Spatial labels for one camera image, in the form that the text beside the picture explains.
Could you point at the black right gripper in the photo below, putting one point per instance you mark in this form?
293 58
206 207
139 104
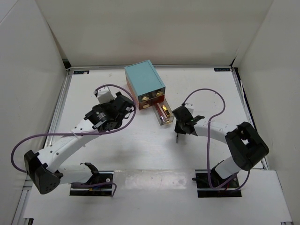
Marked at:
178 130

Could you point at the teal and orange drawer box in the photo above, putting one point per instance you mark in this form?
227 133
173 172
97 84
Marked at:
142 79

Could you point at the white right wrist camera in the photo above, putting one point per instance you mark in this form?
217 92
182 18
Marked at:
190 107

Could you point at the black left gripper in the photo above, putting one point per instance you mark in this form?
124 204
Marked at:
118 93

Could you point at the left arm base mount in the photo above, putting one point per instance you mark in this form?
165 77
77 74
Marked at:
100 185

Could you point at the gold black lipstick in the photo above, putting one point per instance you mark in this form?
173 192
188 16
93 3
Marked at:
166 111

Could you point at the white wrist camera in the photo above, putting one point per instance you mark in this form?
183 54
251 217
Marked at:
190 107
104 93

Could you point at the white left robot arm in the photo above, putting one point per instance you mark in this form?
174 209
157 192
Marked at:
46 167

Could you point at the red lip gloss stick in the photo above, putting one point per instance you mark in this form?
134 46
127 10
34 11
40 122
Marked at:
159 112

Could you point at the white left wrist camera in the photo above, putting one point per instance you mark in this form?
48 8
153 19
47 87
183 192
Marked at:
104 93

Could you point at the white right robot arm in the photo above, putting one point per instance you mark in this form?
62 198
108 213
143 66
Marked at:
246 146

